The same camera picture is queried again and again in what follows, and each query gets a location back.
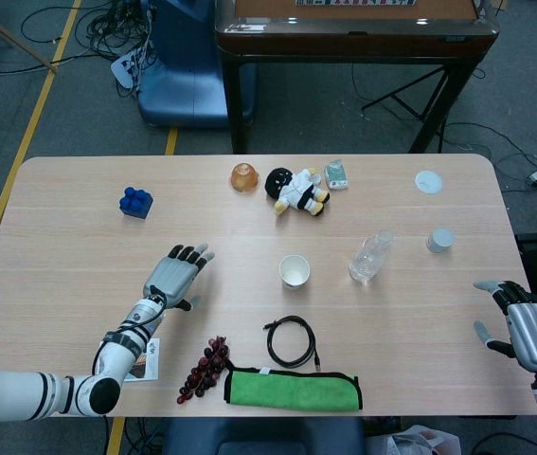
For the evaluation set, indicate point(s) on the orange jelly dome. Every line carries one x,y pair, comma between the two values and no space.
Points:
244,179

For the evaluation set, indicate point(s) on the white power strip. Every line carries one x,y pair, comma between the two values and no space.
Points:
126,68

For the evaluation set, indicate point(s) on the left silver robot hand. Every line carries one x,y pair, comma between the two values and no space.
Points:
173,279

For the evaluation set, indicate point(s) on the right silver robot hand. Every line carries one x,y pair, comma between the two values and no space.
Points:
535,332

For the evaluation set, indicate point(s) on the purple plastic grape bunch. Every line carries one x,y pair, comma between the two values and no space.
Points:
202,374

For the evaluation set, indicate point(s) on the white plastic bag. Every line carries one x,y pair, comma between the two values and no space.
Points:
415,443

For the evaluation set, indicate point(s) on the blue toy building brick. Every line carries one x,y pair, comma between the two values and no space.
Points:
135,204

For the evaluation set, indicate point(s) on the dark blue seat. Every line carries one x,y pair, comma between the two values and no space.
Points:
258,436

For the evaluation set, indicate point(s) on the black white penguin plush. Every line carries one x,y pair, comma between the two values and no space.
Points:
296,189

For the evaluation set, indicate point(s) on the white chair wooden legs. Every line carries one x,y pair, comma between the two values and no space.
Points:
7,35

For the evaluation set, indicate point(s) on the face-up mahjong tile row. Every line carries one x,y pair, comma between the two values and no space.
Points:
353,2

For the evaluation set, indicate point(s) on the white paper cup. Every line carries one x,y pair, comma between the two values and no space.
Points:
295,275

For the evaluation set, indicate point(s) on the palace roof postcard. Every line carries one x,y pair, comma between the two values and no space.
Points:
152,360

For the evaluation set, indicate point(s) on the blue machine base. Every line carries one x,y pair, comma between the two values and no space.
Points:
183,95

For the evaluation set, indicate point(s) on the small white jar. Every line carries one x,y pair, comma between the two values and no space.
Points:
440,241

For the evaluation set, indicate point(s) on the green microfibre cloth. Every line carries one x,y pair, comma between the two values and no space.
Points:
291,391

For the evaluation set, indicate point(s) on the transparent plastic water bottle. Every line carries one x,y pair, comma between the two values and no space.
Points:
367,260

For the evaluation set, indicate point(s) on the dark wooden mahjong table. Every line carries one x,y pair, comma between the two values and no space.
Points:
353,40

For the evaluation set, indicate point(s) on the green white tissue pack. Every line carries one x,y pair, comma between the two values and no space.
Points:
336,175

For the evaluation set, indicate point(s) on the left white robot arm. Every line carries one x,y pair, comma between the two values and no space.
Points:
12,395

